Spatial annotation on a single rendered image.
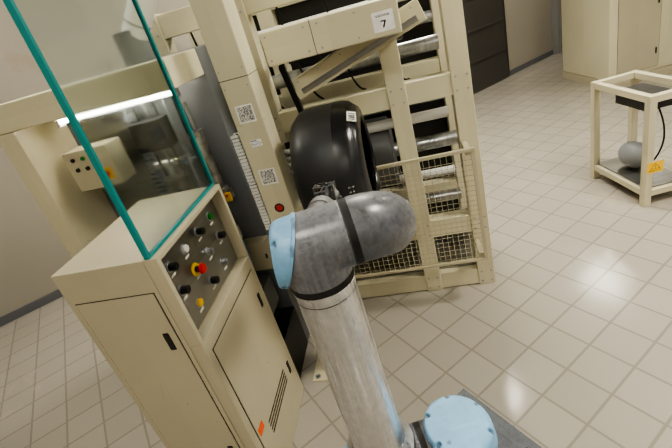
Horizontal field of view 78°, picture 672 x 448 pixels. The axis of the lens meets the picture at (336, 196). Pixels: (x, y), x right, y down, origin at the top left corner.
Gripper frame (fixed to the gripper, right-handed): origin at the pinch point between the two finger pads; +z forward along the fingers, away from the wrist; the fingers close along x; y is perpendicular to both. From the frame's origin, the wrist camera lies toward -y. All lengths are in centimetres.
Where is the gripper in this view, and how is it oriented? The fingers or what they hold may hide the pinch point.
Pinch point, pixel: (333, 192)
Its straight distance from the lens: 152.5
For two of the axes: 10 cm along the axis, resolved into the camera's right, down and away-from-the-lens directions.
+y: -2.4, -9.2, -3.1
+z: 1.3, -3.4, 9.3
